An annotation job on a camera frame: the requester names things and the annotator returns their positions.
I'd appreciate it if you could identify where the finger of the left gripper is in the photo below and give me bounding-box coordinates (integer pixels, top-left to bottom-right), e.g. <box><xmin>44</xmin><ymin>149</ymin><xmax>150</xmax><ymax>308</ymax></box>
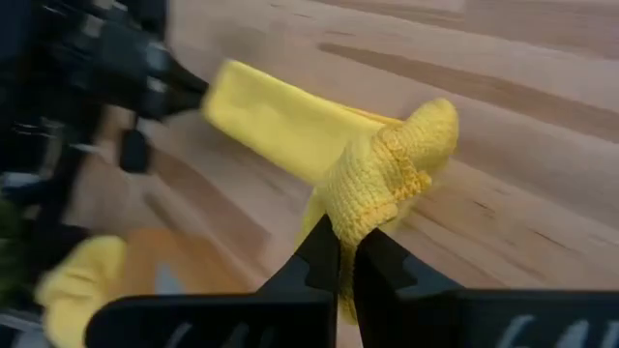
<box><xmin>162</xmin><ymin>57</ymin><xmax>210</xmax><ymax>98</ymax></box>
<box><xmin>149</xmin><ymin>91</ymin><xmax>205</xmax><ymax>121</ymax></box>

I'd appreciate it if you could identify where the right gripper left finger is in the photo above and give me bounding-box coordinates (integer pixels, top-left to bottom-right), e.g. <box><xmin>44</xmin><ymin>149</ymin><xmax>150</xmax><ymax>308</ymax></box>
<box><xmin>84</xmin><ymin>215</ymin><xmax>341</xmax><ymax>348</ymax></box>

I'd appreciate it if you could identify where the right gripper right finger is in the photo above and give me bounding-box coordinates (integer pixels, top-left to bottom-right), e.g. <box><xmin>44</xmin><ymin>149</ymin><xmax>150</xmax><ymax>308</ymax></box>
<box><xmin>352</xmin><ymin>227</ymin><xmax>619</xmax><ymax>348</ymax></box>

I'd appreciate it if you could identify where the large yellow microfiber towel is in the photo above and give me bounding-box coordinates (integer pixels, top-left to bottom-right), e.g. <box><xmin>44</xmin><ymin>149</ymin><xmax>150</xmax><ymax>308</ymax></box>
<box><xmin>200</xmin><ymin>58</ymin><xmax>460</xmax><ymax>325</ymax></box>

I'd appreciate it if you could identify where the orange translucent plastic bin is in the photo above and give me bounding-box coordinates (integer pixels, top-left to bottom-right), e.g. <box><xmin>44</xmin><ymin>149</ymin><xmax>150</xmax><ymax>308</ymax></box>
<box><xmin>123</xmin><ymin>226</ymin><xmax>257</xmax><ymax>296</ymax></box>

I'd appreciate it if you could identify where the yellow waffle-weave towel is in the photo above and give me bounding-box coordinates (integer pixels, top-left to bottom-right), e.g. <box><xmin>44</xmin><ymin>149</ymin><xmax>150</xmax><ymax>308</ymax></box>
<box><xmin>34</xmin><ymin>235</ymin><xmax>128</xmax><ymax>348</ymax></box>

